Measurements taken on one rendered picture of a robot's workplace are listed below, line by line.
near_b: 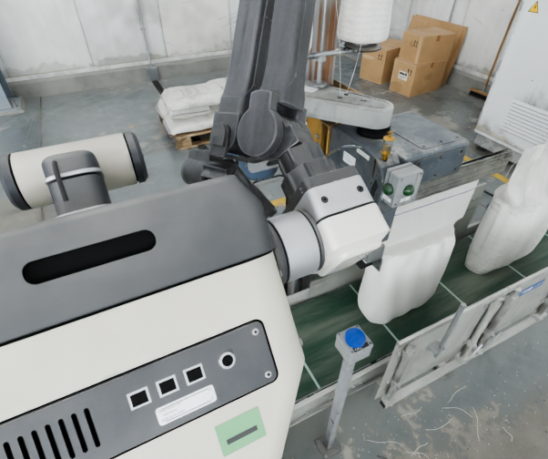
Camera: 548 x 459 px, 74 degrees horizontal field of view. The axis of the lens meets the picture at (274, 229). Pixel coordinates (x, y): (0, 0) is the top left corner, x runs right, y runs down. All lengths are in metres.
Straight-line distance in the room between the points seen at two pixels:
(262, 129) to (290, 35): 0.15
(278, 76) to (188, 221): 0.29
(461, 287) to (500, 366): 0.50
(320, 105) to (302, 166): 0.53
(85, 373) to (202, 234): 0.17
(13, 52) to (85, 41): 0.84
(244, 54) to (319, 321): 1.31
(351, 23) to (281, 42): 0.52
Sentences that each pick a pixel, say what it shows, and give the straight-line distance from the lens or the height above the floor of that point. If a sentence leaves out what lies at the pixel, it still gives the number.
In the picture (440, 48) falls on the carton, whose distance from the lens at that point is 5.51.
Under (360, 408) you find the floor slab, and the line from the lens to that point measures 1.99.
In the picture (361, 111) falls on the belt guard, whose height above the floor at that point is 1.41.
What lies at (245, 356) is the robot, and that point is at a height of 1.42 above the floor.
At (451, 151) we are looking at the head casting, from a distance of 1.08.
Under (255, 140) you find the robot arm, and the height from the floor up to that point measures 1.53.
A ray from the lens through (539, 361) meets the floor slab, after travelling 2.49.
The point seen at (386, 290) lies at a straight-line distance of 1.55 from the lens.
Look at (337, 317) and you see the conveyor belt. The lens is 1.76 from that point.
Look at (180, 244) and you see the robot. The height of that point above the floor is 1.53.
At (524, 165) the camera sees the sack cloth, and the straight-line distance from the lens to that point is 1.86.
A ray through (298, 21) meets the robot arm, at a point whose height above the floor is 1.67.
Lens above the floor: 1.78
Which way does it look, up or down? 40 degrees down
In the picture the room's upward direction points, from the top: straight up
